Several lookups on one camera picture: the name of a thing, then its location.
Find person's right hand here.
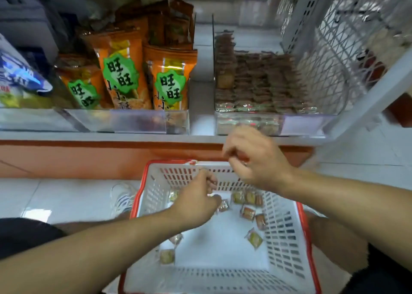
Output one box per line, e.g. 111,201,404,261
222,125,297,196

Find person's right forearm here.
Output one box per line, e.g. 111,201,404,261
280,168,412,272

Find orange shelf base panel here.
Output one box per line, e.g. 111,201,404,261
0,141,316,180

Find person's right leg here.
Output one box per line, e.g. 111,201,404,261
306,210,371,275

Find clear plastic shelf front guard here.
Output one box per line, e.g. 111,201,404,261
0,107,191,135

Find person's black shorts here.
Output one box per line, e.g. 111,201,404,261
0,216,412,294

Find group of orange snack bags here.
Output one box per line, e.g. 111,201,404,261
55,0,199,111

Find row of small snack packets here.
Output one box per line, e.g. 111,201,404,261
214,32,319,136

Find person's left forearm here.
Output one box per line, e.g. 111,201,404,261
0,210,184,294

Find white perforated side panel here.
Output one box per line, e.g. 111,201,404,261
277,0,412,114

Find blue white snack bag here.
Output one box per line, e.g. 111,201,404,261
0,33,54,108

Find person's left leg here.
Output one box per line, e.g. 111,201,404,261
55,215,133,235

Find person's left shoe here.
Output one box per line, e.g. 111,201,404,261
108,182,137,217

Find white metal shelf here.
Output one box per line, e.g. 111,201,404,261
0,0,412,146

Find person's leg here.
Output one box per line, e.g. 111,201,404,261
306,210,371,275
55,215,133,235

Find white basket with red rim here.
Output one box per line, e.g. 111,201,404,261
118,160,323,294

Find person's left hand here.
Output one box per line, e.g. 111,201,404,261
169,170,223,230

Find pile of small snack packets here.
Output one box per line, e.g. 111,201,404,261
158,188,268,266

